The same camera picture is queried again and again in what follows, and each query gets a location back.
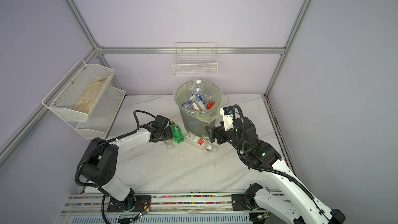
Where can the green plastic bin liner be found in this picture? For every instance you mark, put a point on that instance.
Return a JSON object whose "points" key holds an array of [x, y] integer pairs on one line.
{"points": [[212, 93]]}

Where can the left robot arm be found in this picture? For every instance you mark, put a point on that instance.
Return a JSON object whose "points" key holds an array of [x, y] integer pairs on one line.
{"points": [[97, 167]]}

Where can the blue label crushed bottle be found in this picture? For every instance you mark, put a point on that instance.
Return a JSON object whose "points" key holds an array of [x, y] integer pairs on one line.
{"points": [[188, 106]]}

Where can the grey mesh waste bin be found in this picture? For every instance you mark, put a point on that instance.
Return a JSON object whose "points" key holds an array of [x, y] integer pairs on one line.
{"points": [[196, 127]]}

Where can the beige cloth in shelf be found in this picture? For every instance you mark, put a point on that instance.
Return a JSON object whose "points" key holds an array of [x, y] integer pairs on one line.
{"points": [[87, 100]]}

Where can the blue label round bottle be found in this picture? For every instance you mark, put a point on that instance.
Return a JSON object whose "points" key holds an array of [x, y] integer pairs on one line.
{"points": [[197, 88]]}

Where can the red label small bottle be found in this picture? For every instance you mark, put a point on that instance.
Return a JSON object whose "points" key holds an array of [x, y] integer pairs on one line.
{"points": [[210, 105]]}

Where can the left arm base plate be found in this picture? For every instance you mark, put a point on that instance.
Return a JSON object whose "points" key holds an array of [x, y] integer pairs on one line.
{"points": [[134, 204]]}

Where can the small green label bottle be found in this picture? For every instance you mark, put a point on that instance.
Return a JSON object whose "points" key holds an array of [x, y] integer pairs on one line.
{"points": [[169, 144]]}

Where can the lower white mesh shelf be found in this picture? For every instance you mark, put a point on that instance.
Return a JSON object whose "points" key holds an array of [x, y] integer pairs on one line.
{"points": [[103, 116]]}

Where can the aluminium frame back rail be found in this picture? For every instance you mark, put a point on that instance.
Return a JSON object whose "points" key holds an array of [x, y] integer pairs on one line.
{"points": [[198, 50]]}

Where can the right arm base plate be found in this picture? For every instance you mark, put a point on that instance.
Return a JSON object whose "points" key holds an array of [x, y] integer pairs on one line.
{"points": [[244, 202]]}

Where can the aluminium front rail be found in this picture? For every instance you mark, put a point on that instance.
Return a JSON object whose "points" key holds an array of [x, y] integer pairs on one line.
{"points": [[213, 202]]}

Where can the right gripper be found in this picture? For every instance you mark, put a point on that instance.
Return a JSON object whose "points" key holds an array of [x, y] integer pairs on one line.
{"points": [[218, 130]]}

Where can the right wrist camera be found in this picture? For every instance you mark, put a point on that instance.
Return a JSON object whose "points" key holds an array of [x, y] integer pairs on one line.
{"points": [[227, 115]]}

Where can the clear bottle orange cap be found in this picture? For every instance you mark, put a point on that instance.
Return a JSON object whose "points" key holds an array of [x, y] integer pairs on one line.
{"points": [[197, 104]]}

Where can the upper white mesh shelf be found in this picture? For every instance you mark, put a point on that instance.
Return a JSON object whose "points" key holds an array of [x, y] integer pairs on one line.
{"points": [[65, 94]]}

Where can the green soda bottle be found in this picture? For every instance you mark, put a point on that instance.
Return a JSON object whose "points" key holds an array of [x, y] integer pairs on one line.
{"points": [[177, 133]]}

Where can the white mesh shelf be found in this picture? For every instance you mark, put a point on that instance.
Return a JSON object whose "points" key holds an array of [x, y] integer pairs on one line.
{"points": [[65, 94], [103, 116]]}

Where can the white red label bottle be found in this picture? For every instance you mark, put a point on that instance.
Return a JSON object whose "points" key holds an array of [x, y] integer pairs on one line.
{"points": [[201, 142]]}

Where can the white wire wall basket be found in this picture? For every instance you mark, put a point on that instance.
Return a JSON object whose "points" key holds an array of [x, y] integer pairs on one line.
{"points": [[187, 64]]}

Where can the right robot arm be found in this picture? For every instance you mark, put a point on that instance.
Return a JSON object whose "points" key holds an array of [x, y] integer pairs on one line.
{"points": [[302, 206]]}

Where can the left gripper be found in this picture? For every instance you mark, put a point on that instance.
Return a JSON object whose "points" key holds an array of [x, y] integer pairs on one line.
{"points": [[169, 134]]}

